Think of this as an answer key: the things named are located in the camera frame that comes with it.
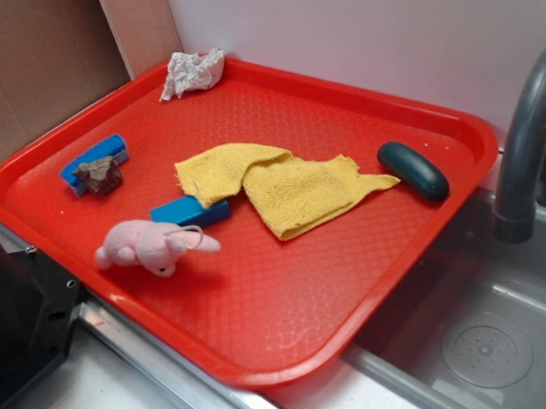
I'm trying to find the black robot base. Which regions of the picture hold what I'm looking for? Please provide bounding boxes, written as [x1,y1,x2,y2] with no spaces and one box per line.
[0,243,83,409]

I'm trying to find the brown rock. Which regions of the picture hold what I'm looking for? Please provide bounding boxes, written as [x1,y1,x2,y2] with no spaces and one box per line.
[73,157,123,195]

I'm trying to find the blue rectangular block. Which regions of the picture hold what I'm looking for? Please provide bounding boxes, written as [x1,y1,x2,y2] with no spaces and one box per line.
[149,195,232,227]

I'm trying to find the dark green oval object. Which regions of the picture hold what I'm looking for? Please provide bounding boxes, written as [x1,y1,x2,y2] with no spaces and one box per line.
[377,141,450,202]

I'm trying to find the crumpled white paper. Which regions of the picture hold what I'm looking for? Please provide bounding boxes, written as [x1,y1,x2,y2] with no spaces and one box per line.
[159,48,225,102]

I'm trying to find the pink plush toy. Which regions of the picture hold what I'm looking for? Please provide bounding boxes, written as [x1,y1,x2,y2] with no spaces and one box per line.
[95,219,222,278]

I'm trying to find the red plastic tray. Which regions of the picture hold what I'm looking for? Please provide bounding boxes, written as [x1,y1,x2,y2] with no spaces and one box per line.
[0,60,498,390]

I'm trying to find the grey faucet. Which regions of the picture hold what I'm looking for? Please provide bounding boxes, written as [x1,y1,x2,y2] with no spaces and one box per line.
[493,49,546,243]

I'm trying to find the brown cardboard panel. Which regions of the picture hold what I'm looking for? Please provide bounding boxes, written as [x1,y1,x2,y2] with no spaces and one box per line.
[0,0,182,163]

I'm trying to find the yellow cloth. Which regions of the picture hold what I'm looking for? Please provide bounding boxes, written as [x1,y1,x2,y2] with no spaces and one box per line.
[174,143,400,242]

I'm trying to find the grey toy sink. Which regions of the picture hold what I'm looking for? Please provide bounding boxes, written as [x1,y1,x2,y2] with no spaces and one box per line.
[344,169,546,409]

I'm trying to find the blue sponge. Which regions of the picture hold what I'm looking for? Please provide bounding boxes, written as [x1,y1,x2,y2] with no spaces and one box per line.
[60,134,129,196]

